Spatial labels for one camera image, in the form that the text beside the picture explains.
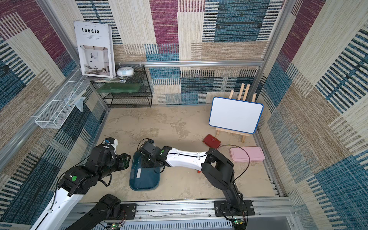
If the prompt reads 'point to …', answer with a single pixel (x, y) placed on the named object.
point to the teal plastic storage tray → (143, 178)
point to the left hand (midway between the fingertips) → (126, 156)
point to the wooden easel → (230, 131)
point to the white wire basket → (55, 114)
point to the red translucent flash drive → (199, 171)
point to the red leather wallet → (212, 141)
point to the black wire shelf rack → (134, 92)
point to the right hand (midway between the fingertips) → (141, 163)
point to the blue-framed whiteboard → (235, 115)
